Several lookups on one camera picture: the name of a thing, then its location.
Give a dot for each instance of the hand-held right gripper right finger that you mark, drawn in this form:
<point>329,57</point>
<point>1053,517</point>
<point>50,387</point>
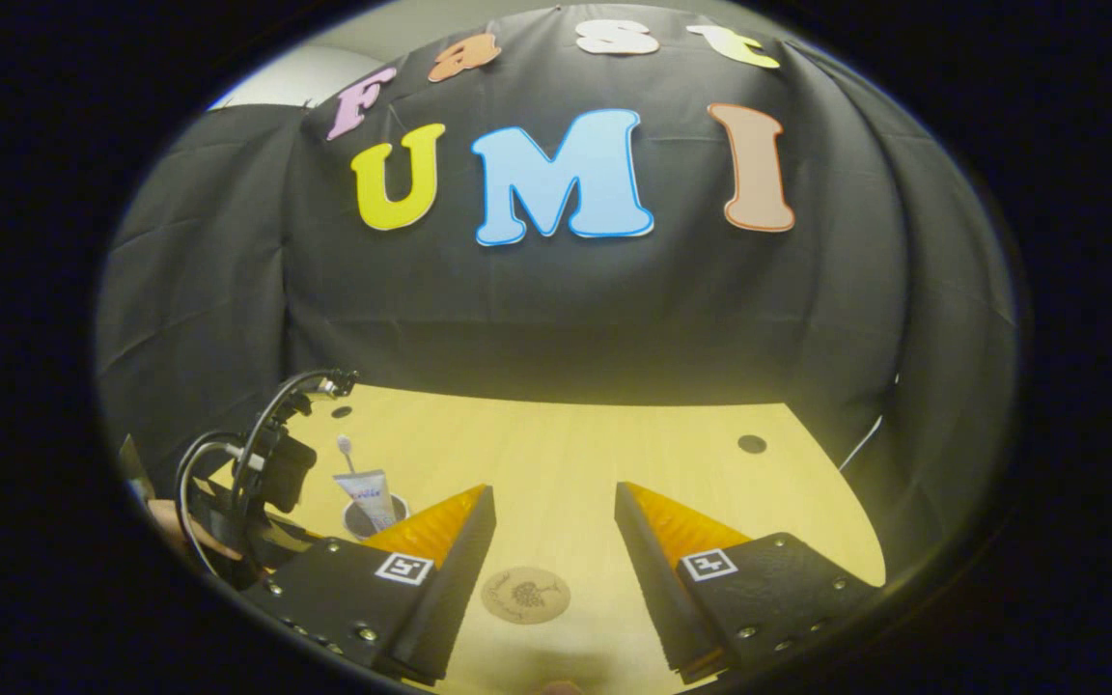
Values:
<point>648,569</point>

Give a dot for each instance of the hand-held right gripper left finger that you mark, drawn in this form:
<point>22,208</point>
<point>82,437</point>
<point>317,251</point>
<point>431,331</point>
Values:
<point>455,579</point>

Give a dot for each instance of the pink toothbrush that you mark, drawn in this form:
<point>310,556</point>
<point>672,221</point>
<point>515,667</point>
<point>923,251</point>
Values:
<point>346,447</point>

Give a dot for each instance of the round cork coaster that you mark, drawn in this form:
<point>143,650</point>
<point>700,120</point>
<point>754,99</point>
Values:
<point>525,595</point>

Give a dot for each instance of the white cup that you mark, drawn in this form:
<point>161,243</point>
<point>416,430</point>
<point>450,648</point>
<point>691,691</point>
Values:
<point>358,519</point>

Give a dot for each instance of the white toothpaste tube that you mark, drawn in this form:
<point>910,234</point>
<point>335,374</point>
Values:
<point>371,494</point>

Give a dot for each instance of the wooden desktop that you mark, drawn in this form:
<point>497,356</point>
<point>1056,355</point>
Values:
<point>556,463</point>

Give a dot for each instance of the black backdrop cloth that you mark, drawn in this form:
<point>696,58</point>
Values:
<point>537,309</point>

